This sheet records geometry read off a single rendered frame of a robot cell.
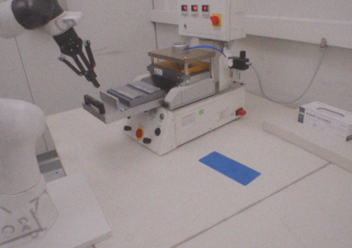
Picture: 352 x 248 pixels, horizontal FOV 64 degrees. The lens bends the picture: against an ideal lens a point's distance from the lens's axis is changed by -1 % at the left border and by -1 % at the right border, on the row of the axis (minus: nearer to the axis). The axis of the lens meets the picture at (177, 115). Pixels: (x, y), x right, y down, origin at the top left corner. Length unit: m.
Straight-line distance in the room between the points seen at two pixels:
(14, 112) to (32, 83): 1.89
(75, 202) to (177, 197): 0.33
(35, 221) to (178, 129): 0.62
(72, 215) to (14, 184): 0.20
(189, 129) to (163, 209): 0.43
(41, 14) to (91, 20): 1.72
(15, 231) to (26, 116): 0.34
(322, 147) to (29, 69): 2.18
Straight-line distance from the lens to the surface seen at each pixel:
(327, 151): 1.19
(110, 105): 1.15
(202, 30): 1.38
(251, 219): 0.90
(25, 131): 0.73
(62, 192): 1.06
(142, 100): 1.12
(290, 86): 1.63
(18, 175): 0.84
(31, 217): 0.90
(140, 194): 1.00
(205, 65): 1.29
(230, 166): 1.10
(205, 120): 1.28
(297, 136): 1.26
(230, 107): 1.38
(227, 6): 1.27
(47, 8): 0.95
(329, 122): 1.28
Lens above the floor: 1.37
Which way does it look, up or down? 24 degrees down
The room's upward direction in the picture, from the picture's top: 4 degrees counter-clockwise
